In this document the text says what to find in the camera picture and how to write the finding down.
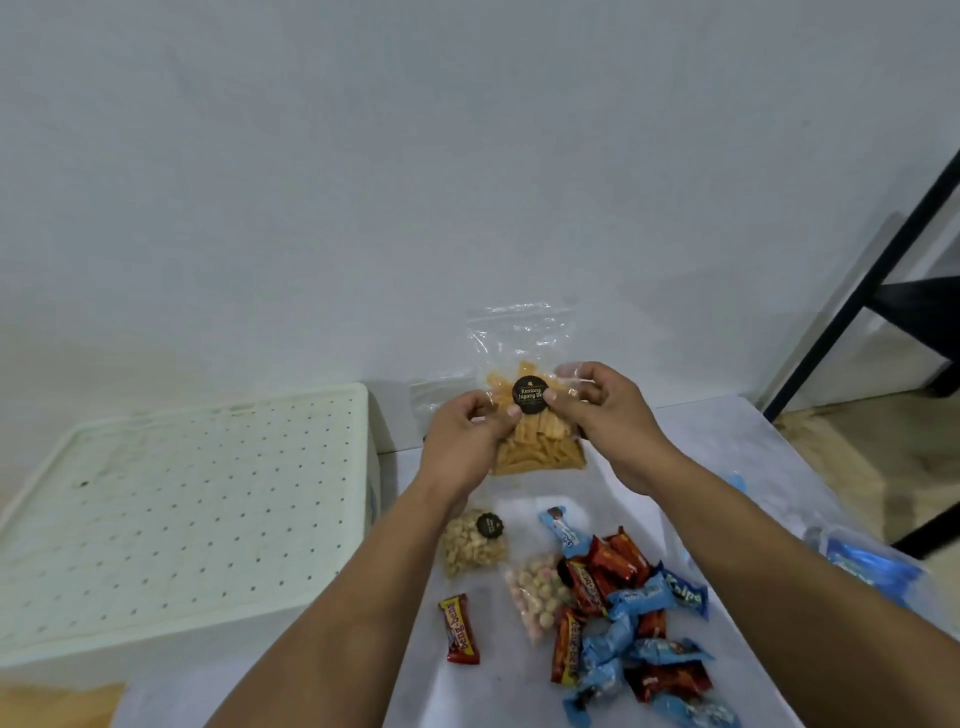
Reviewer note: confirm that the person's left hand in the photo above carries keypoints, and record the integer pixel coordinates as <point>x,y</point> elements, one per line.
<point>454,450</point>

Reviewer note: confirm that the person's right hand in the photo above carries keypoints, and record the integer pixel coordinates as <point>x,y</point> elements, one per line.
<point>615,431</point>

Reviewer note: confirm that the person's left thumb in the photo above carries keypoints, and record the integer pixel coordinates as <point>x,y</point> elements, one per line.
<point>502,420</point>

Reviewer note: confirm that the person's right thumb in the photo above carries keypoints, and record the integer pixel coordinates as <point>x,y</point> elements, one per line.
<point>564,403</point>

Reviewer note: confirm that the clear bag of orange sticks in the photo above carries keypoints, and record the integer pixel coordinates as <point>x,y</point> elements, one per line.
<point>536,450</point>

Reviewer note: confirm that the person's right forearm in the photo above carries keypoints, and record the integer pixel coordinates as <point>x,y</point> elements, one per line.
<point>787,600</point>

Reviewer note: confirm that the person's left forearm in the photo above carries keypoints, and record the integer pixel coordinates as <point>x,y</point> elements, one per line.
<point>360,615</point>

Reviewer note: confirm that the empty clear plastic bag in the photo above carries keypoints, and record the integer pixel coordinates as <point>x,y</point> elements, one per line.
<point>437,397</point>

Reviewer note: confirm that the clear bag of cashew nuts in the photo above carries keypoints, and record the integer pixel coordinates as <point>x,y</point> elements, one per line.
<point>472,546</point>

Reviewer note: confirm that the pile of red snack packets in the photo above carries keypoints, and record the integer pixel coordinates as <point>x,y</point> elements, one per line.
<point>609,561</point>

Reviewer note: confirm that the clear bag of pastel balls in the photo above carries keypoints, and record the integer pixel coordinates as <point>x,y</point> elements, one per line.
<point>536,592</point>

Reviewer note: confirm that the small blue plastic piece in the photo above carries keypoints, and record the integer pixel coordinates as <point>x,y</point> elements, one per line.
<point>735,481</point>

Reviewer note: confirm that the pile of blue wafer packets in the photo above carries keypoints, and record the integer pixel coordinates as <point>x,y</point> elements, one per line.
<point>639,598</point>

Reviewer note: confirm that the red wrapped chocolate bar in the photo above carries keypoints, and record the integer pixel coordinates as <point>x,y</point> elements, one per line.
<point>459,628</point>

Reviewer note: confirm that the white perforated plastic crate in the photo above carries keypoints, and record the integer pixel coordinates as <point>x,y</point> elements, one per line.
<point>180,517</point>

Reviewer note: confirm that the blue plastic wrapper pack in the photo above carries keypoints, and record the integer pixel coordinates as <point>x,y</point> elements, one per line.
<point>874,566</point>

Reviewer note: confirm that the black metal shelf frame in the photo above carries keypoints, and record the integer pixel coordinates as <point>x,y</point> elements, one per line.
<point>911,300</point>

